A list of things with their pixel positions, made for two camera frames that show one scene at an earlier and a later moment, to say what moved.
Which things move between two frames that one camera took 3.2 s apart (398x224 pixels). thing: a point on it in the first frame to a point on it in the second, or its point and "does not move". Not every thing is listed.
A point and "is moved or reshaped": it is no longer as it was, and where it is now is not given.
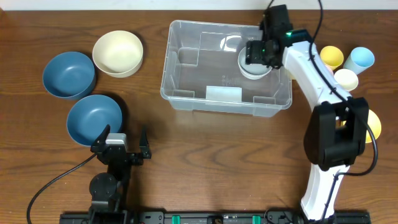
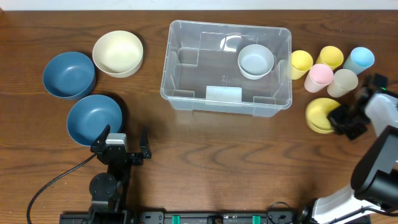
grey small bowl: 252,71 does not move
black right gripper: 252,52 to 349,133
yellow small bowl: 374,123 is moved or reshaped
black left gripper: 136,160 does not move
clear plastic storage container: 201,72 does not move
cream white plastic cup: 346,79 does not move
